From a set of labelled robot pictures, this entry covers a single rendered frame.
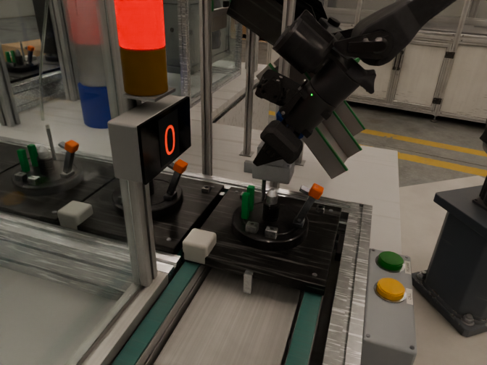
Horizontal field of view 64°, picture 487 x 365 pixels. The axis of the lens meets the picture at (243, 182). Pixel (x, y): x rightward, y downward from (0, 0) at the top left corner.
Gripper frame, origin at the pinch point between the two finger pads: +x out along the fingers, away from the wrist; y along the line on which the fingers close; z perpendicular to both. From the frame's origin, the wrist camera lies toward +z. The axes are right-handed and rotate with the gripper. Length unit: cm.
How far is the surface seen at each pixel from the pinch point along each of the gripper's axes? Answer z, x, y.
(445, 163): -140, 39, -278
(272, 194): -6.1, 6.5, 0.7
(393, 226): -36.7, 6.8, -26.1
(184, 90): 34, 51, -86
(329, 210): -18.2, 6.7, -9.7
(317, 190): -10.6, -0.1, 0.9
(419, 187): -43, 2, -49
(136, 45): 19.4, -8.2, 21.1
